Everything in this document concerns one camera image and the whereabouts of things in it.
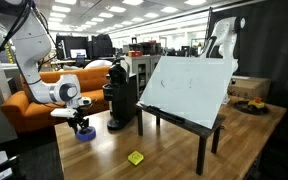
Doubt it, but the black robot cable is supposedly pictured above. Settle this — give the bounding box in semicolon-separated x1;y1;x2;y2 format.
0;0;32;73

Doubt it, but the grey metal cabinet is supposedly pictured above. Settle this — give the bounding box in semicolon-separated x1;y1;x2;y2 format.
125;55;160;97

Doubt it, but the orange sofa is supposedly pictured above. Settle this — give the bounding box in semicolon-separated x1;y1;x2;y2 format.
1;66;109;133

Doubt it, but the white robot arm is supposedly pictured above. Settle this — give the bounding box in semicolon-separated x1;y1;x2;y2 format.
0;0;92;131

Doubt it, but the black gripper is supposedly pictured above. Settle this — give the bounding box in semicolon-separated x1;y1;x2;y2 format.
67;113;88;130

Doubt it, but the computer monitor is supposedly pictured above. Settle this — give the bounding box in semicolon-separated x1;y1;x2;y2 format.
70;49;87;59

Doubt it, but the black coffee machine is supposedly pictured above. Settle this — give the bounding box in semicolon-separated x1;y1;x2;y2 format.
103;58;137;130

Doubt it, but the small black stand table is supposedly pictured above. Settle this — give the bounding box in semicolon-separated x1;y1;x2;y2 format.
136;103;226;175

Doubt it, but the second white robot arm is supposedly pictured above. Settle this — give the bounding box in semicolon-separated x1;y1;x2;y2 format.
199;17;246;72

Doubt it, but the white whiteboard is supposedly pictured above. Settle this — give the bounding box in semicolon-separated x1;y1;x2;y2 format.
139;56;234;129

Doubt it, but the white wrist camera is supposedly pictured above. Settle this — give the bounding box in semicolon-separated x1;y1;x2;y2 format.
51;108;77;118

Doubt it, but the yellow smiley cube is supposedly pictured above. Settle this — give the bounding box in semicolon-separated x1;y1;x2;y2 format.
128;151;144;165

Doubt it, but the blue tape roll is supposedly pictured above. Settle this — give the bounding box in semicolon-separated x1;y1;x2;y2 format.
76;126;96;141

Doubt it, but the cardboard box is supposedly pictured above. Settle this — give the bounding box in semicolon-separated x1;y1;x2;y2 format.
228;76;271;101

